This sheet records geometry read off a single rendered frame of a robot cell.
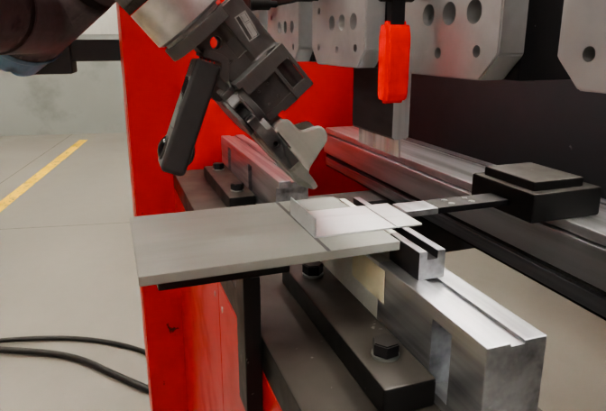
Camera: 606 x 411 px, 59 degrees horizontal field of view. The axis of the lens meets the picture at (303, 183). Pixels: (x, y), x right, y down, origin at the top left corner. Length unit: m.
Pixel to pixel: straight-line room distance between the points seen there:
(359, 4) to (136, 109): 0.93
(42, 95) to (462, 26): 7.63
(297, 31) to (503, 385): 0.50
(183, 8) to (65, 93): 7.37
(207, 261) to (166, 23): 0.22
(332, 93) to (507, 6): 1.16
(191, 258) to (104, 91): 7.26
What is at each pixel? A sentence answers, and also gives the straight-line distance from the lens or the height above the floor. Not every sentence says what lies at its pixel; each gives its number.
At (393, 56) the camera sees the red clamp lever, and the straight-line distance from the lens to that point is 0.44.
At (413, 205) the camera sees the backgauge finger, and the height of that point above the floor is 1.00.
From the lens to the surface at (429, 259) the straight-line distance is 0.56.
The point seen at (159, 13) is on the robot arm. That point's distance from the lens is 0.51.
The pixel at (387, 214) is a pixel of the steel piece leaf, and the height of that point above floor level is 1.00.
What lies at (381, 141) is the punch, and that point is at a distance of 0.62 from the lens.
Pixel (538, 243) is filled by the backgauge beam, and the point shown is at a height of 0.94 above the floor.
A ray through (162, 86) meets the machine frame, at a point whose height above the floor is 1.09.
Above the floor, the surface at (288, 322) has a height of 0.87.
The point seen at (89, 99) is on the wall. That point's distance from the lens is 7.80.
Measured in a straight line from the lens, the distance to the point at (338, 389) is 0.56.
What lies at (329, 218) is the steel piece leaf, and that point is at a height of 1.00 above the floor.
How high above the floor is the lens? 1.20
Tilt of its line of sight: 15 degrees down
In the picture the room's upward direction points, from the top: straight up
